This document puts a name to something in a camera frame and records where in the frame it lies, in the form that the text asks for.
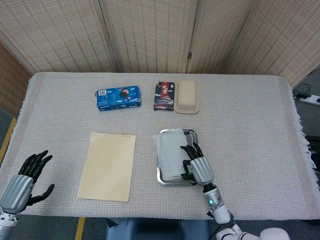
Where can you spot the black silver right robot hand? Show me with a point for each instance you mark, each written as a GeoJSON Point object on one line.
{"type": "Point", "coordinates": [201, 170]}

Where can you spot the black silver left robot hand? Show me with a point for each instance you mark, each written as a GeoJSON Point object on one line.
{"type": "Point", "coordinates": [16, 192]}

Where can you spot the translucent white sheet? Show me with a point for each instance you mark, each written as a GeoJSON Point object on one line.
{"type": "Point", "coordinates": [171, 152]}

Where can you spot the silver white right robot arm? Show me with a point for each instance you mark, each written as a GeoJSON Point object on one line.
{"type": "Point", "coordinates": [221, 212]}

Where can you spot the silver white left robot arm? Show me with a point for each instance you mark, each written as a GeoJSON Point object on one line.
{"type": "Point", "coordinates": [6, 223]}

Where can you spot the metal tray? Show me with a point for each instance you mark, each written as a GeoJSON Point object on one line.
{"type": "Point", "coordinates": [175, 182]}

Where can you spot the white woven tablecloth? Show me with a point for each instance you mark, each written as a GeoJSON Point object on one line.
{"type": "Point", "coordinates": [150, 120]}

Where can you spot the dark blue robot torso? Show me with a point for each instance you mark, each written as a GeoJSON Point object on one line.
{"type": "Point", "coordinates": [157, 230]}

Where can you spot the beige pulp food container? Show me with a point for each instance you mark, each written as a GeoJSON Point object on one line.
{"type": "Point", "coordinates": [187, 96]}

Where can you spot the dark red printed box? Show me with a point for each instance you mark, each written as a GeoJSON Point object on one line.
{"type": "Point", "coordinates": [163, 97]}

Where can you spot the tan paper envelope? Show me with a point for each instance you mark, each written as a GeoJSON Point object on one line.
{"type": "Point", "coordinates": [107, 167]}

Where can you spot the blue cookie box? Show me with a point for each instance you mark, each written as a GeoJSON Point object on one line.
{"type": "Point", "coordinates": [117, 98]}

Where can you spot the brown woven screen panel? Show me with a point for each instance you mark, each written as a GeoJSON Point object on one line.
{"type": "Point", "coordinates": [12, 80]}

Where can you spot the brass screen hinge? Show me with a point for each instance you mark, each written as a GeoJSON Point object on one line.
{"type": "Point", "coordinates": [189, 55]}

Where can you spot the white power strip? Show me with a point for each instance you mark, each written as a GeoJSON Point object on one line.
{"type": "Point", "coordinates": [311, 99]}

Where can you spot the woven folding screen panel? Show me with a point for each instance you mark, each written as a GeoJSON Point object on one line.
{"type": "Point", "coordinates": [220, 32]}
{"type": "Point", "coordinates": [150, 32]}
{"type": "Point", "coordinates": [287, 37]}
{"type": "Point", "coordinates": [57, 32]}

